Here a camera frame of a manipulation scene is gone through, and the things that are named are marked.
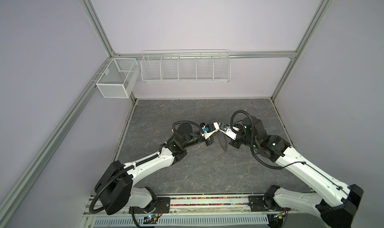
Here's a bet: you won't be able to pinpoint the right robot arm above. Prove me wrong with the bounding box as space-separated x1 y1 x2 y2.
221 110 364 228

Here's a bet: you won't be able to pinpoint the white wire shelf basket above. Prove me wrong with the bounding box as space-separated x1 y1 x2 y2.
141 49 232 82

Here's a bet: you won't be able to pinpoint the small circuit board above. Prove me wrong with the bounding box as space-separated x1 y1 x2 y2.
143 216 158 225

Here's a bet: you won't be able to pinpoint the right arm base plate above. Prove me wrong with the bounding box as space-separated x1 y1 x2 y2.
248 195 284 212

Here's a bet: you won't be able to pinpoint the aluminium rail with coloured beads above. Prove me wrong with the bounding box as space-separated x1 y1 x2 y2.
99 188 331 217

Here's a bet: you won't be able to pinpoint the aluminium frame profiles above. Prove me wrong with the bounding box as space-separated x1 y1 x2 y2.
0 0 342 220

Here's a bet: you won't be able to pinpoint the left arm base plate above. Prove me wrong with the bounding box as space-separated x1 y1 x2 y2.
133 197 171 214

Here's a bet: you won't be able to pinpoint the white mesh box basket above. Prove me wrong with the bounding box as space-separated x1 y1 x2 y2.
96 58 140 98

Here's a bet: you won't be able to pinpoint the large toothed metal keyring disc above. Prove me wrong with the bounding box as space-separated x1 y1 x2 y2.
218 132 229 152

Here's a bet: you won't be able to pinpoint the white slotted cable duct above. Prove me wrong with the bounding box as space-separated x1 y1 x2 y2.
90 214 269 228

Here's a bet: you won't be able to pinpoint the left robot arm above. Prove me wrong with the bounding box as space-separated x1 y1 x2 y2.
89 121 220 215

